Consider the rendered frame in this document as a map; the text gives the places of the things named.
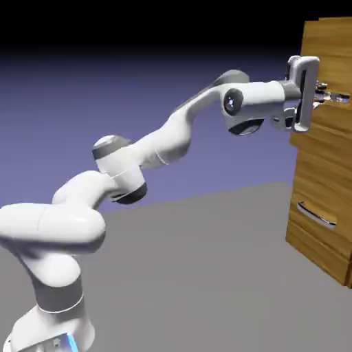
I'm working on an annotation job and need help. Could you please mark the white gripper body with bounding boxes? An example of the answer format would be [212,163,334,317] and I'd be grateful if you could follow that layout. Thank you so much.
[287,55,320,133]

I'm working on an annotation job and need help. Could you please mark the curved silver drawer handle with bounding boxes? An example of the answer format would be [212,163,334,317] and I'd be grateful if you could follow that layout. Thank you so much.
[316,87,352,105]
[296,201,338,230]

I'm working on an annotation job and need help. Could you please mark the wood drawer front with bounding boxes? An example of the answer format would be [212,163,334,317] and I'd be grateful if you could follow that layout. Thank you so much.
[289,16,352,155]
[285,219,352,289]
[287,137,352,258]

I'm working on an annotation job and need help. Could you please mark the light wood cabinet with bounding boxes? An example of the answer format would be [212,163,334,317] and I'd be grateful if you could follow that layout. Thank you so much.
[285,16,352,289]

